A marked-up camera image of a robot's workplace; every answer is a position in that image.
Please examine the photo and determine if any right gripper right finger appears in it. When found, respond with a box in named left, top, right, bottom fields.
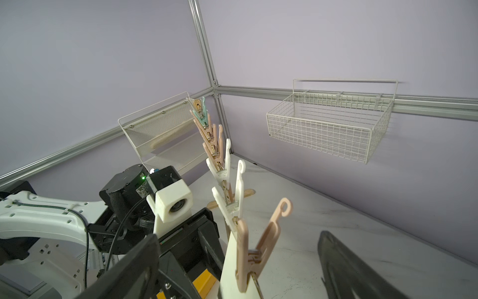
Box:
left=317, top=230, right=407, bottom=299

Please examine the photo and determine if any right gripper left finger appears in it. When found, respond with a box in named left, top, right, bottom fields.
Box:
left=77, top=234, right=159, bottom=299

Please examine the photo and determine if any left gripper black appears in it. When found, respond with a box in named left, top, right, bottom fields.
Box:
left=89, top=207, right=225, bottom=299

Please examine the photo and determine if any white clothespin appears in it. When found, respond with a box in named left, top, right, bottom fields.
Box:
left=206, top=138, right=232, bottom=189
left=211, top=159, right=246, bottom=237

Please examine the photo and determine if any white postcard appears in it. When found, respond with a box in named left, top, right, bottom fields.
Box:
left=218, top=233, right=263, bottom=299

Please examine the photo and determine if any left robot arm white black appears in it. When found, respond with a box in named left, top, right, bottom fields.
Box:
left=1, top=164, right=225, bottom=299

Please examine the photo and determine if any yellow plastic tray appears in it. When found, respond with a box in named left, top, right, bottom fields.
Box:
left=156, top=270, right=217, bottom=299

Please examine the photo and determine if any white mesh two-tier shelf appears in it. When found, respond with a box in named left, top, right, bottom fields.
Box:
left=118, top=92, right=207, bottom=175

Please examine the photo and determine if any green clothespin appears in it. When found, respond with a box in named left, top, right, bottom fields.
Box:
left=193, top=97, right=209, bottom=128

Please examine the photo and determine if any wooden drying rack frame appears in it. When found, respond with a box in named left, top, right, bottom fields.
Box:
left=186, top=96, right=262, bottom=299

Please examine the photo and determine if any white wire wall basket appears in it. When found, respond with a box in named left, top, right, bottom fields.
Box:
left=266, top=88, right=396, bottom=164

